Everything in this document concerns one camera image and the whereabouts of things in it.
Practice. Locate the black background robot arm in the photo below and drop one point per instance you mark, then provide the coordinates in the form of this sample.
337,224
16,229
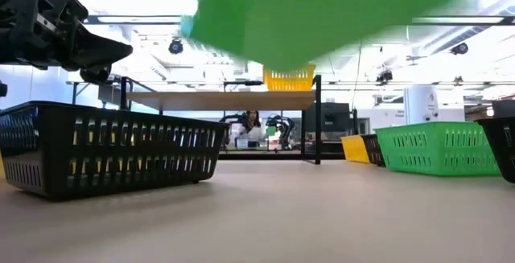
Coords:
283,126
233,120

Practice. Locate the black cabinet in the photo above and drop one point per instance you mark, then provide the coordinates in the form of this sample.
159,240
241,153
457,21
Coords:
328,118

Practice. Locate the white pillar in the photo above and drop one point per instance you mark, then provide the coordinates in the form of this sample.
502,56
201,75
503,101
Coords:
420,104

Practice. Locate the black ceiling camera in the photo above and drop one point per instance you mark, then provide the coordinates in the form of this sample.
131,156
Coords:
175,46
384,76
459,48

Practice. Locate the black plastic basket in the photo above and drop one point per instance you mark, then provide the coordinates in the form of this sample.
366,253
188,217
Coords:
100,174
503,146
375,148

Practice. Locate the green plastic basket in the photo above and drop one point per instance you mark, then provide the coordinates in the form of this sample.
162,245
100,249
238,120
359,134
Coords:
314,13
438,150

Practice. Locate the person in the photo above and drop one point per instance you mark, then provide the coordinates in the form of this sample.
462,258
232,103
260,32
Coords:
251,124

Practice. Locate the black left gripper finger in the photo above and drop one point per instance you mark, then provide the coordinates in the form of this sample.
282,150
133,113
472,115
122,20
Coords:
104,50
95,76

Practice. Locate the wooden shelf black metal frame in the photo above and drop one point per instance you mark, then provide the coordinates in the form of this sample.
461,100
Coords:
221,100

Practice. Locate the black background box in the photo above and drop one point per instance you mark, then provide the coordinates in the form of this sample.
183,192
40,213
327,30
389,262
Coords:
503,109

